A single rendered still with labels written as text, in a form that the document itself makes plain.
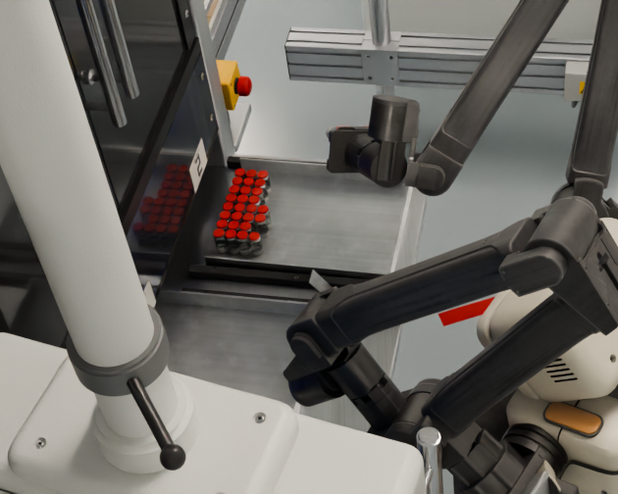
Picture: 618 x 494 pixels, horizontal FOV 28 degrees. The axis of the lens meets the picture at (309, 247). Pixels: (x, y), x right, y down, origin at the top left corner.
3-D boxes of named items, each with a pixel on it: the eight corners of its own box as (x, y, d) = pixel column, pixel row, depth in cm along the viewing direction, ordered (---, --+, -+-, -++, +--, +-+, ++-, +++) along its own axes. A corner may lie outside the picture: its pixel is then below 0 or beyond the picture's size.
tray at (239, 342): (94, 418, 206) (89, 406, 203) (139, 299, 223) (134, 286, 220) (291, 441, 199) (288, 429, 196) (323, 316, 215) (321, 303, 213)
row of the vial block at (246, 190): (227, 254, 227) (223, 237, 224) (250, 185, 239) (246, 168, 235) (238, 255, 227) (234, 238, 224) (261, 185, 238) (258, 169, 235)
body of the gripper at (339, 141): (328, 127, 185) (345, 138, 178) (389, 128, 188) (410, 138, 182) (324, 170, 187) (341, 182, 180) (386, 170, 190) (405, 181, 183)
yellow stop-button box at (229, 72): (199, 109, 244) (193, 81, 238) (208, 85, 248) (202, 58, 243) (235, 112, 242) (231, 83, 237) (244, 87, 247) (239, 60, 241)
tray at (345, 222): (207, 270, 226) (204, 257, 223) (242, 170, 242) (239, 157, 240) (390, 287, 218) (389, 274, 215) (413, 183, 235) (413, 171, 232)
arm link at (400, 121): (442, 192, 174) (444, 179, 182) (455, 112, 170) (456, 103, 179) (359, 179, 175) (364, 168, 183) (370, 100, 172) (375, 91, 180)
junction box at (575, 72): (563, 101, 308) (564, 74, 301) (564, 87, 311) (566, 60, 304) (612, 103, 305) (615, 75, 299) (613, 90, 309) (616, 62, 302)
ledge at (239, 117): (172, 147, 252) (170, 141, 250) (188, 105, 260) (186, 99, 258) (236, 152, 249) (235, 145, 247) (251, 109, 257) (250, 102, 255)
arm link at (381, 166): (371, 188, 175) (407, 190, 177) (378, 141, 173) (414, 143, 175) (353, 176, 181) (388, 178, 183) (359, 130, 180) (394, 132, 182)
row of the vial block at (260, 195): (238, 255, 227) (234, 238, 224) (261, 185, 238) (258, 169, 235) (250, 256, 226) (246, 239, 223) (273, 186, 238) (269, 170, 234)
